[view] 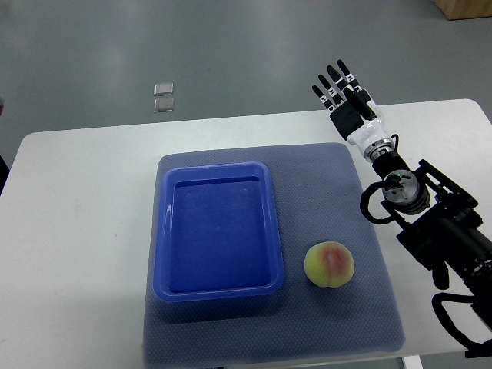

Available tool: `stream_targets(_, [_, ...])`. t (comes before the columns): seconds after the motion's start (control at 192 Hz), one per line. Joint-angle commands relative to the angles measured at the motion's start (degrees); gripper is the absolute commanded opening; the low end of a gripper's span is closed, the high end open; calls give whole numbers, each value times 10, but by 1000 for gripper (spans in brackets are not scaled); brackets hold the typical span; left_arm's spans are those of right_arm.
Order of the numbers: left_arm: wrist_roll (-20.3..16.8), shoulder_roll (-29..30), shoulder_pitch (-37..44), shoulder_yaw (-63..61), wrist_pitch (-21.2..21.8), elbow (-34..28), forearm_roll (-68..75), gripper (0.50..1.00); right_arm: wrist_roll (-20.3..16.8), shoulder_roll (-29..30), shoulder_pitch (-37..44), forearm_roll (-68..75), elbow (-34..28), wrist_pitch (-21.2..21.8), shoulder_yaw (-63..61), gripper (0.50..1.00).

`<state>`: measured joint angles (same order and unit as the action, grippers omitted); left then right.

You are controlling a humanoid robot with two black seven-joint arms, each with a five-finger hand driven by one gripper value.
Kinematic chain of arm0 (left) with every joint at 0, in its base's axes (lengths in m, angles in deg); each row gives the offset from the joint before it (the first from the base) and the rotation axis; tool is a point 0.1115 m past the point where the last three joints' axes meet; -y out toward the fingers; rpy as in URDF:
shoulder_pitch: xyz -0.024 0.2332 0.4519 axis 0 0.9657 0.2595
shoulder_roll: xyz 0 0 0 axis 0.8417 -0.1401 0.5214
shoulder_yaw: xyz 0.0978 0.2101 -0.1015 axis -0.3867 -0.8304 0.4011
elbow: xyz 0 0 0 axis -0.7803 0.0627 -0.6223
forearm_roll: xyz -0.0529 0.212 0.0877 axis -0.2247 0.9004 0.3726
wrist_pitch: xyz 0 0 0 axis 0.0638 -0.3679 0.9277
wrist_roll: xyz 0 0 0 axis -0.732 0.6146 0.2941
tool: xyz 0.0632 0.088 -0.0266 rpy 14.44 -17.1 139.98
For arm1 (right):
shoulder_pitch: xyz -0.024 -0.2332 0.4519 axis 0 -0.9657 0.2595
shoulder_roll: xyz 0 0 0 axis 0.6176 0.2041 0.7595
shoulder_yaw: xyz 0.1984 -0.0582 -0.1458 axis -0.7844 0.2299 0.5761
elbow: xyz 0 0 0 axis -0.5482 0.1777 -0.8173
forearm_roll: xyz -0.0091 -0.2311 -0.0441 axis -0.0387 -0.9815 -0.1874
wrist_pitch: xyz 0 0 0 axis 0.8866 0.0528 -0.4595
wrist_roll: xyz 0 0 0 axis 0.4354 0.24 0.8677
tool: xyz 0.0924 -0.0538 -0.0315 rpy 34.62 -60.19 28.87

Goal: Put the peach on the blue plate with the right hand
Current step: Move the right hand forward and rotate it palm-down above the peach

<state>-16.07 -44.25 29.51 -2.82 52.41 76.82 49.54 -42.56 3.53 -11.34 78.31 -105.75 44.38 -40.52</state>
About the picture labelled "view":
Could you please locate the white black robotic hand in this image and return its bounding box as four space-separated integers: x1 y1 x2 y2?
311 59 397 162

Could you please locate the green red peach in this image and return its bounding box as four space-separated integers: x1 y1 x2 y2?
304 241 354 288

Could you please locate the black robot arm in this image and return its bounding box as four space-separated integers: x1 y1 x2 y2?
360 149 491 358

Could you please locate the blue grey mat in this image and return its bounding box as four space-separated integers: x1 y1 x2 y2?
143 143 405 368

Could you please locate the wooden box corner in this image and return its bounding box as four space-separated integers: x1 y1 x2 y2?
434 0 491 20

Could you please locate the blue plastic tray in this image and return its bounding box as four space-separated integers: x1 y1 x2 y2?
152 161 284 304

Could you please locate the upper clear floor tile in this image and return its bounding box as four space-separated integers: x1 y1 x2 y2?
153 82 174 96

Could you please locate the white table leg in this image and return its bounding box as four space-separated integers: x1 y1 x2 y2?
401 355 424 369

